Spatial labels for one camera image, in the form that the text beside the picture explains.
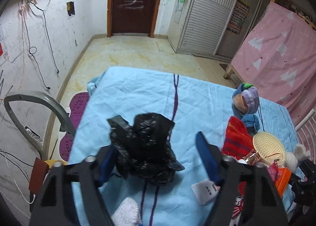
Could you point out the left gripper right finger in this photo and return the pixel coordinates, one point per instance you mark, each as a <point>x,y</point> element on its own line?
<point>211,157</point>

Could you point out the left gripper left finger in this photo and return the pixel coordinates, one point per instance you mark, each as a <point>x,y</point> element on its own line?
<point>106,158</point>

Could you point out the orange box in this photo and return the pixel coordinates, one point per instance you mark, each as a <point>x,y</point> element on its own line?
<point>282,180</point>

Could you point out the red hello kitty bag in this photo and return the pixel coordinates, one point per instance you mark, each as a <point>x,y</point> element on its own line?
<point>237,142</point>

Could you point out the white paper label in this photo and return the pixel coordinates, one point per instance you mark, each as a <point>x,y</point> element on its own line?
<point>205,191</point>

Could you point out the black plastic bag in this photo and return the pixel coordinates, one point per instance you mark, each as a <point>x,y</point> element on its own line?
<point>144,149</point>

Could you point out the red white tube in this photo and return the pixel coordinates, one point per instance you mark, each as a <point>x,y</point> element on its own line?
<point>251,158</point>

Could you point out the blue knitted ball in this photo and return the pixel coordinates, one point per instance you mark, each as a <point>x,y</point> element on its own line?
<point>251,122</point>

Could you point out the purple knitted doll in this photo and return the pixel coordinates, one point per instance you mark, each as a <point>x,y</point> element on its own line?
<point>245,100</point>

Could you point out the light blue bed sheet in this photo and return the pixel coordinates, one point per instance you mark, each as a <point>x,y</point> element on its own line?
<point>193,105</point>

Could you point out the white metal chair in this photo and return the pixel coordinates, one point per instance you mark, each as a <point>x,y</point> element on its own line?
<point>306,132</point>

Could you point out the white fluffy glove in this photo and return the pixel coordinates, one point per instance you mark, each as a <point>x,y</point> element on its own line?
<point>128,213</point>

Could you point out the purple foot mat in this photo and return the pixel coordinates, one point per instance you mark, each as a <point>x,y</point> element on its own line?
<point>76,109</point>

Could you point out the brown box on floor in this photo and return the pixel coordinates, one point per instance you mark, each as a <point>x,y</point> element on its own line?
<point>38,174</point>

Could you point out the pink tree-print curtain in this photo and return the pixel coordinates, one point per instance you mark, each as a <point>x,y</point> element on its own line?
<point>278,58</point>

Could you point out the white louvered wardrobe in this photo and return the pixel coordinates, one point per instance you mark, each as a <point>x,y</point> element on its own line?
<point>199,27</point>

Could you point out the dark brown door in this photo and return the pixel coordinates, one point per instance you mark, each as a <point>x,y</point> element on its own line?
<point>132,17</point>

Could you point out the colourful wall chart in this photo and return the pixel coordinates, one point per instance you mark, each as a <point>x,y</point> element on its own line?
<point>238,17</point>

